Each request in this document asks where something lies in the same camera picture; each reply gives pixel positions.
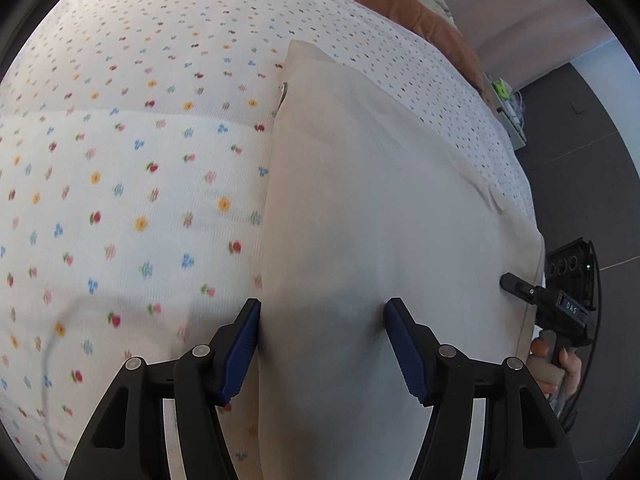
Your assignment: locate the white large-flower quilt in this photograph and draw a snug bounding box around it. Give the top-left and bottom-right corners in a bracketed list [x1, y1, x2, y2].
[1, 108, 272, 479]

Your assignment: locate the beige garment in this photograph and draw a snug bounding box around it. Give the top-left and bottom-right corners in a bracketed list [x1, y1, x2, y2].
[258, 41, 544, 479]

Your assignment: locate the pink curtain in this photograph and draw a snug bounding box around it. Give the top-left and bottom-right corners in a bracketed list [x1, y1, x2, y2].
[445, 0, 614, 89]

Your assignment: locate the rust orange blanket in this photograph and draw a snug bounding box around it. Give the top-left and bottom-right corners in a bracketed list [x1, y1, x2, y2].
[354, 0, 489, 102]

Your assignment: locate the white small-dot quilt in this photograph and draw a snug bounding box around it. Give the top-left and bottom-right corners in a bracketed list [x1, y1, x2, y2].
[1, 0, 534, 214]

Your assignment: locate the right hand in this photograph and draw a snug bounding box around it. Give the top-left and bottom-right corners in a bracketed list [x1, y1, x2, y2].
[526, 330, 582, 401]

